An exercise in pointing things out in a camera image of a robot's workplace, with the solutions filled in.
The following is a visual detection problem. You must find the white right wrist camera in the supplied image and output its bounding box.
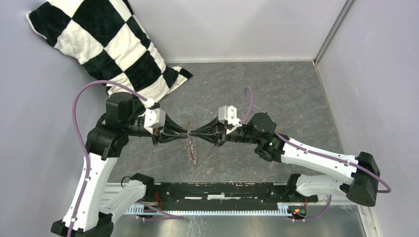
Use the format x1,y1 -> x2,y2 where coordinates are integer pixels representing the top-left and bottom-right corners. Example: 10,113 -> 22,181
218,105 -> 242,135

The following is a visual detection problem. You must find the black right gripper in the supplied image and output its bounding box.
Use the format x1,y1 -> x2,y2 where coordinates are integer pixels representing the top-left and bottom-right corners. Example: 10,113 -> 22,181
189,117 -> 260,148

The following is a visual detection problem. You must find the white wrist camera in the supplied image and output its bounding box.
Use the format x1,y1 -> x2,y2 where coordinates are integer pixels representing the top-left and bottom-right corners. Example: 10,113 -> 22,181
143,98 -> 166,134
218,105 -> 242,135

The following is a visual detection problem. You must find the white toothed cable duct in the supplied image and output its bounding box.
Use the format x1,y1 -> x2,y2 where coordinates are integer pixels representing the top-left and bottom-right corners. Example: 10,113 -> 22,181
123,203 -> 292,217

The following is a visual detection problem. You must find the aluminium rail frame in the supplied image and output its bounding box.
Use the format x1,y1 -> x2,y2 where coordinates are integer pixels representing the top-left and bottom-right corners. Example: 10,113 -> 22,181
74,182 -> 371,206

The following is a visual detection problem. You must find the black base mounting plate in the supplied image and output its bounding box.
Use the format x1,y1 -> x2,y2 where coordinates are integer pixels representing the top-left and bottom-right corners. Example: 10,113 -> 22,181
141,182 -> 318,211

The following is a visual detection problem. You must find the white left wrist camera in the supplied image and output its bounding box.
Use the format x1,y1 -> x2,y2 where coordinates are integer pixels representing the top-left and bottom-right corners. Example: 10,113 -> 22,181
143,98 -> 166,134

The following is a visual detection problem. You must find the black white checkered pillow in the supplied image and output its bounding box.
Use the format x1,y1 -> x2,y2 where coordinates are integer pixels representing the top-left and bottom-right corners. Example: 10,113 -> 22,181
27,0 -> 193,101

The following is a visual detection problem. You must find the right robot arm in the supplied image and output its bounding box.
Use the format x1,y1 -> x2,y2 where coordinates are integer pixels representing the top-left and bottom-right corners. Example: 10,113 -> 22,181
190,113 -> 380,207

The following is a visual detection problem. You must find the large ring of keyrings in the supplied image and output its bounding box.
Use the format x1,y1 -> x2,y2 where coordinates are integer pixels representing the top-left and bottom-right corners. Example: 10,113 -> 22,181
185,121 -> 200,165

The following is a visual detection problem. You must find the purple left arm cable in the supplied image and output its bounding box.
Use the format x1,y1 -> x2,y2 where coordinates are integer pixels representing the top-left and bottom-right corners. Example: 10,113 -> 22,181
66,80 -> 184,237

